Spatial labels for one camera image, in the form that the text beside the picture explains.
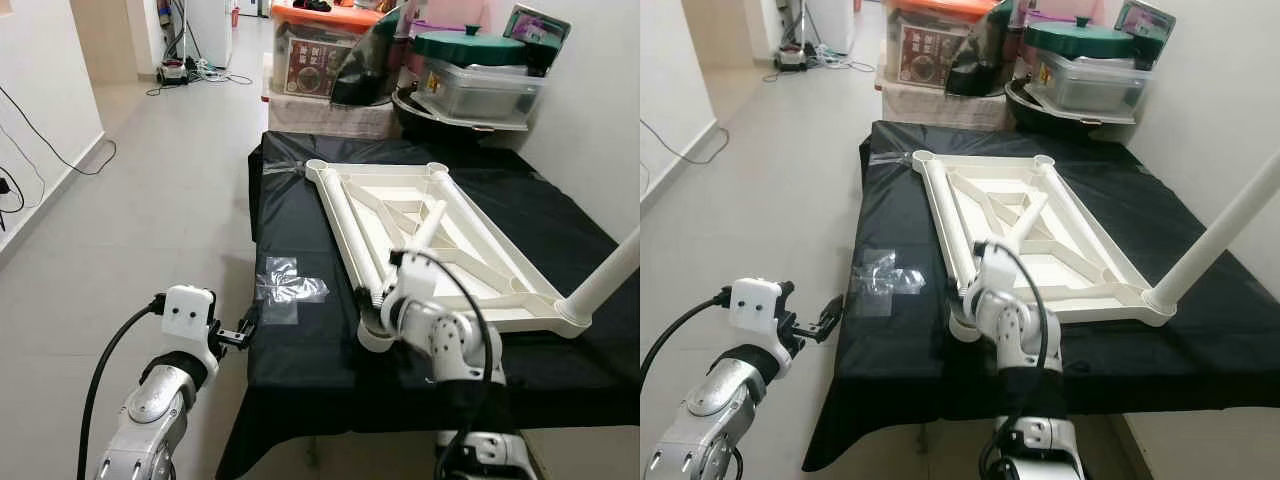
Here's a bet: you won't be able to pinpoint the black tablecloth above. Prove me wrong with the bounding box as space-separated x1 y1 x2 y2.
802 120 1280 471
215 130 641 480

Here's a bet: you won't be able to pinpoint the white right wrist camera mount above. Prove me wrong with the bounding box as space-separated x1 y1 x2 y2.
385 250 441 306
965 240 1021 311

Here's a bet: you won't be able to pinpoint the cream plastic children table top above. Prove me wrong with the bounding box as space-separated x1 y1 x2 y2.
908 150 1181 341
303 158 596 353

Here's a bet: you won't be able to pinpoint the clear plastic container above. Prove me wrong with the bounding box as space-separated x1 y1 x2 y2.
1030 52 1151 119
415 60 546 126

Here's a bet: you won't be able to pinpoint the black plastic bag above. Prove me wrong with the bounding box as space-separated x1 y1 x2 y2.
945 5 1031 99
330 8 416 109

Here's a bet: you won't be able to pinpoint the beige patterned cloth cover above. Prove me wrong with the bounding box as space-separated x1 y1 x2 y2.
880 88 1011 133
262 95 401 141

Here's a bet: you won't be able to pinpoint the orange lid storage box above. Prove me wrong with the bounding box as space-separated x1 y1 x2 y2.
885 0 1001 93
268 2 386 101

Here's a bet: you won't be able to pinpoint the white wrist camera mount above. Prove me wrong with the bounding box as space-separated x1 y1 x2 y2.
160 285 221 359
385 250 441 306
965 240 1021 311
728 278 793 356

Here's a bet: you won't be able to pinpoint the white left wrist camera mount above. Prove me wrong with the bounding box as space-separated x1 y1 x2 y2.
160 285 221 359
728 278 793 356

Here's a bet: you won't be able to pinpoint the pink storage box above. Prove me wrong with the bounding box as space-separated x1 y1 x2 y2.
1020 0 1121 26
405 0 511 36

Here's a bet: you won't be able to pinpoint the tangled floor cables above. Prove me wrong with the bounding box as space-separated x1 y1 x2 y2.
765 50 876 86
145 60 256 96

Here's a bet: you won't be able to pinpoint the green pot lid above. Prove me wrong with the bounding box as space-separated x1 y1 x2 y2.
412 25 529 66
1022 18 1136 61

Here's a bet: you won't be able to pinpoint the clear tape cross patch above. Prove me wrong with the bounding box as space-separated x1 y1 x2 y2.
255 257 331 326
848 250 926 319

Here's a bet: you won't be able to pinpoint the black wok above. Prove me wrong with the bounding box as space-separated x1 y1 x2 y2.
1003 80 1111 139
392 88 501 146

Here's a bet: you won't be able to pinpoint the white cabinet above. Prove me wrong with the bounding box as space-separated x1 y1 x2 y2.
805 0 853 56
185 0 236 69

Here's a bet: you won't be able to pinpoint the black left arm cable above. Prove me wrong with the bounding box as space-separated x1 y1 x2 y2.
640 290 736 386
78 295 166 480

